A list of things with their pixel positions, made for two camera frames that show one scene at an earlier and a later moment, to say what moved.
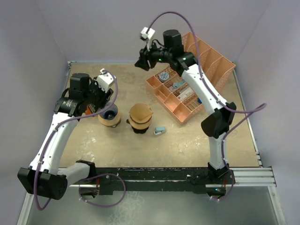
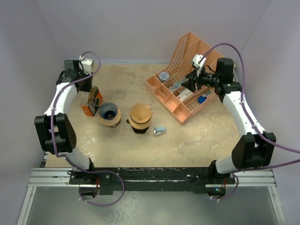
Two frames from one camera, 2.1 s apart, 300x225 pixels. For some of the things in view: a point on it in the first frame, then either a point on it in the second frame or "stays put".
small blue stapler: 159,130 stays put
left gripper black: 104,97 to 87,88
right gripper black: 142,63 to 190,84
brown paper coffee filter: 140,112 stays put
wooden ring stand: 113,123 stays put
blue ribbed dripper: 109,114 stays put
